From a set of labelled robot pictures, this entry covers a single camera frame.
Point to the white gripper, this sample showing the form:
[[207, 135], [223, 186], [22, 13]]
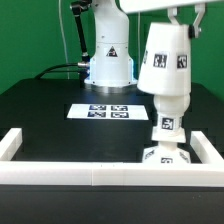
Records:
[[132, 6]]

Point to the white lamp shade cone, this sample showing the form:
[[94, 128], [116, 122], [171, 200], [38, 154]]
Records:
[[166, 65]]

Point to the white lamp bulb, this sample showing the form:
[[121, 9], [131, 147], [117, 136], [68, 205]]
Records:
[[170, 111]]

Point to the white lamp base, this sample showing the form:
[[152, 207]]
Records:
[[166, 151]]

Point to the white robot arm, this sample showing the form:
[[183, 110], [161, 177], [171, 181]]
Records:
[[112, 25]]

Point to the white flat marker plate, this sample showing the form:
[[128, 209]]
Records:
[[107, 112]]

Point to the white U-shaped fence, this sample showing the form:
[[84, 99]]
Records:
[[208, 173]]

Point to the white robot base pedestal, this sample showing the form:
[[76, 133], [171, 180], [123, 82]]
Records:
[[115, 72]]

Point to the black camera stand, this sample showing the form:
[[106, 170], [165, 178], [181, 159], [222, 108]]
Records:
[[77, 8]]

